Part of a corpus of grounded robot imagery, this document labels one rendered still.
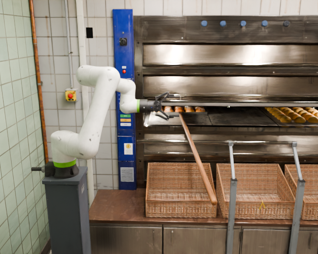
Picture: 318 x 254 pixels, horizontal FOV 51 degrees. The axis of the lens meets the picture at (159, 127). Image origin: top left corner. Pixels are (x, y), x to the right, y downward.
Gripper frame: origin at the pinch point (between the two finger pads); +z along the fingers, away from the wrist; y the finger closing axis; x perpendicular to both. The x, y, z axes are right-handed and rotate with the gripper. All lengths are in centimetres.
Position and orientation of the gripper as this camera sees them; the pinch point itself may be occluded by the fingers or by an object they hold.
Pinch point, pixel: (177, 106)
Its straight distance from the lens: 230.0
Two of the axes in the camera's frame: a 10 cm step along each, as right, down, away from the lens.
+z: 10.0, 0.1, -0.2
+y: 0.0, 9.6, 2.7
